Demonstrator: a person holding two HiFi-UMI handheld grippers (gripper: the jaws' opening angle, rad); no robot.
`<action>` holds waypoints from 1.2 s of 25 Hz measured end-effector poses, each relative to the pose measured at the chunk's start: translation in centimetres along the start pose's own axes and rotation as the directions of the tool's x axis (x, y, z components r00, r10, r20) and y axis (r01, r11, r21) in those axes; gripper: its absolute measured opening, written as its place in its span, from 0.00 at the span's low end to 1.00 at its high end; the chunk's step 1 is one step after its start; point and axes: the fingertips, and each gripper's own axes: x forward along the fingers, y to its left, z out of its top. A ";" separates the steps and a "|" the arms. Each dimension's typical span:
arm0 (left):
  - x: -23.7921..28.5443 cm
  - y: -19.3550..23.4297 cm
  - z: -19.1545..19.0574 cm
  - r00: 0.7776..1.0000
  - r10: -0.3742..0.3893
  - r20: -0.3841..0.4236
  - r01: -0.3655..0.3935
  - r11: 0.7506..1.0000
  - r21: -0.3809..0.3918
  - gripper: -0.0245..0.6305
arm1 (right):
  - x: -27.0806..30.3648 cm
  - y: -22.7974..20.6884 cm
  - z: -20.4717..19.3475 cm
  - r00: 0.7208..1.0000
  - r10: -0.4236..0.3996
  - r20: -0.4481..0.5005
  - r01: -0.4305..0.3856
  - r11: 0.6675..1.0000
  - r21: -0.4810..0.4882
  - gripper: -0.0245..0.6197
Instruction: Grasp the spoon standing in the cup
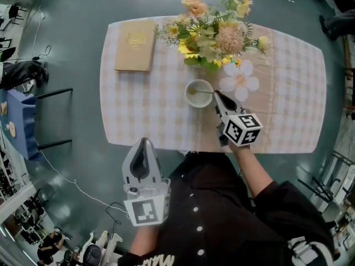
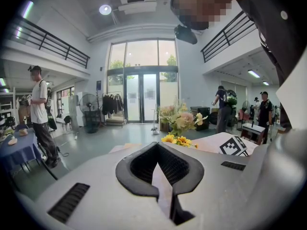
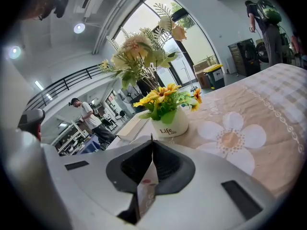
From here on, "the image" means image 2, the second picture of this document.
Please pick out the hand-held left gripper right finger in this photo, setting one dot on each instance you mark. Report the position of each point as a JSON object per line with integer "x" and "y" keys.
{"x": 211, "y": 176}

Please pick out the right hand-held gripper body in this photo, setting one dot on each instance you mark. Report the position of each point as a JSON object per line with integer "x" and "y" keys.
{"x": 232, "y": 147}

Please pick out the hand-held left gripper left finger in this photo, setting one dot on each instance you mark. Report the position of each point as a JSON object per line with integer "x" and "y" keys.
{"x": 100, "y": 183}

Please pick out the table with pink checkered cloth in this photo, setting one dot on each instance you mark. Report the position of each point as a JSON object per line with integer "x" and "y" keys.
{"x": 208, "y": 144}

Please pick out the small white table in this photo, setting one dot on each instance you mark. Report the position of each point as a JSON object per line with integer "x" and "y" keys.
{"x": 253, "y": 128}

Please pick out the black standing fan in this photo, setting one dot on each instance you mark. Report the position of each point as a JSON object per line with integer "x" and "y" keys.
{"x": 88, "y": 103}
{"x": 245, "y": 105}

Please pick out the black equipment box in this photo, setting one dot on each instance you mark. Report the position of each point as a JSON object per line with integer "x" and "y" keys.
{"x": 204, "y": 109}

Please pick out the green black backpack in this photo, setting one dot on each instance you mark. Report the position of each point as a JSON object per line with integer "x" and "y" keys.
{"x": 231, "y": 98}

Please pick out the flower bouquet in white vase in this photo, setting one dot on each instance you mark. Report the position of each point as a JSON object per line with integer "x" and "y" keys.
{"x": 184, "y": 120}

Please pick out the black mesh crate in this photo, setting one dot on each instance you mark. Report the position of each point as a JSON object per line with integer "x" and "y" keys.
{"x": 92, "y": 122}

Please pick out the black chair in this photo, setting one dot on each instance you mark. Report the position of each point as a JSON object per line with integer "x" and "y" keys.
{"x": 67, "y": 121}

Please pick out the tall white cabinet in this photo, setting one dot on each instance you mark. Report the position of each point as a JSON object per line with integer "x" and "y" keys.
{"x": 74, "y": 109}

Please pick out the clothes rack with dark clothes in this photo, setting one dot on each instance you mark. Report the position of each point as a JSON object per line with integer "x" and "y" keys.
{"x": 111, "y": 104}

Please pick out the table with blue cloth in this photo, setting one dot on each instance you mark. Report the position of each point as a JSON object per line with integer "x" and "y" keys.
{"x": 21, "y": 150}

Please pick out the wooden plate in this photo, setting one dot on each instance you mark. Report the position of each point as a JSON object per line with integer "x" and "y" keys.
{"x": 12, "y": 142}

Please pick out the black mezzanine railing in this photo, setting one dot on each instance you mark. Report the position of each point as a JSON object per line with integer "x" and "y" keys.
{"x": 224, "y": 36}
{"x": 43, "y": 42}

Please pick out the person's black shirt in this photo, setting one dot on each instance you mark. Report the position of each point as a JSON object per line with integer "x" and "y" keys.
{"x": 283, "y": 44}

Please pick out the white storage shelf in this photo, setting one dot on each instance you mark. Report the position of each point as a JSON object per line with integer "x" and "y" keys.
{"x": 6, "y": 106}

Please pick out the glass entrance door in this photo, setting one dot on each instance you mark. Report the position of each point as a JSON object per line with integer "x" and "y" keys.
{"x": 144, "y": 56}

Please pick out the person's head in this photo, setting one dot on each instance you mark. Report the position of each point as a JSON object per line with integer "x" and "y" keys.
{"x": 206, "y": 3}

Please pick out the white ceiling pipes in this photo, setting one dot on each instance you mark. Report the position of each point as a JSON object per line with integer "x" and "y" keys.
{"x": 100, "y": 36}

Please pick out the white ceiling air conditioner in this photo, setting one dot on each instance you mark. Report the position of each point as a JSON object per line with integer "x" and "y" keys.
{"x": 136, "y": 7}

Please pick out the round ceiling light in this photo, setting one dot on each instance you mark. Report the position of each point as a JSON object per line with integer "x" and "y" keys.
{"x": 105, "y": 9}

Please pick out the blue wall sign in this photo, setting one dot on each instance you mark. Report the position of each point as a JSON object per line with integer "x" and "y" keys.
{"x": 98, "y": 85}

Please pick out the black head-mounted camera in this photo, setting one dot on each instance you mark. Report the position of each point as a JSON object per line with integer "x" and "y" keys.
{"x": 185, "y": 33}

